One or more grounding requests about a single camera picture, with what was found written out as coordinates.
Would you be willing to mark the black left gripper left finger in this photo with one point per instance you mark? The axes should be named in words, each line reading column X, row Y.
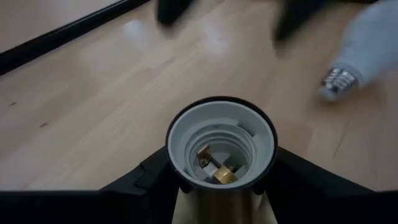
column 124, row 202

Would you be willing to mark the black aluminium frame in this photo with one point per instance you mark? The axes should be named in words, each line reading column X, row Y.
column 62, row 34

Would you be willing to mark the round lamp socket base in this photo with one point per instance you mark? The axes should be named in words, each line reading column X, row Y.
column 222, row 124

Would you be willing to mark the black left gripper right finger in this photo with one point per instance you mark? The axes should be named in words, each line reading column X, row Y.
column 311, row 199

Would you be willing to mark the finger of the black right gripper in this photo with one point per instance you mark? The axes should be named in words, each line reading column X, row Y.
column 295, row 18
column 172, row 11

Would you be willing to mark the white lightbulb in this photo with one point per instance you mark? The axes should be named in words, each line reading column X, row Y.
column 367, row 40

